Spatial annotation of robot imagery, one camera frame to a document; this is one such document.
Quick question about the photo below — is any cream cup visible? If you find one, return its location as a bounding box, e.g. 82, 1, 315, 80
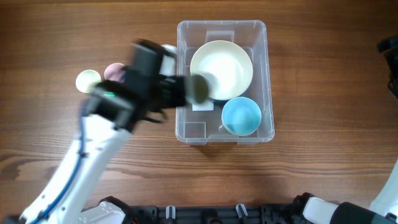
75, 70, 101, 93

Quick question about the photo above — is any light blue bowl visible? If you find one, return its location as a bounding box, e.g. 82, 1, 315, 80
221, 96, 262, 136

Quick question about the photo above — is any large dark blue bowl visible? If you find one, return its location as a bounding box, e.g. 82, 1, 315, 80
208, 83, 250, 104

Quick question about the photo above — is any large cream bowl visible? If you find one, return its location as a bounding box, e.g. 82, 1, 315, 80
190, 40, 254, 86

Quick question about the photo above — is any clear plastic storage bin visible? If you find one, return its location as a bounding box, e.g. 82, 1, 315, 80
175, 20, 275, 145

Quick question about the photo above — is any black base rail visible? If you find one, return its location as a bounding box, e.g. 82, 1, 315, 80
127, 203, 306, 224

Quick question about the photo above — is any pink cup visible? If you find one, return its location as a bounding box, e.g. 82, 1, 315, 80
104, 63, 125, 82

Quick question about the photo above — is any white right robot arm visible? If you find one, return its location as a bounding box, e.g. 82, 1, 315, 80
298, 36, 397, 224

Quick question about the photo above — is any white paper label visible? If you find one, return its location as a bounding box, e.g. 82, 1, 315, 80
192, 101, 214, 111

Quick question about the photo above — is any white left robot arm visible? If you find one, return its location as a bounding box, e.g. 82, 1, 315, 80
2, 40, 188, 223

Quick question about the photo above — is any grey cup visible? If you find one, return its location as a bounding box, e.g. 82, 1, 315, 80
184, 74, 209, 104

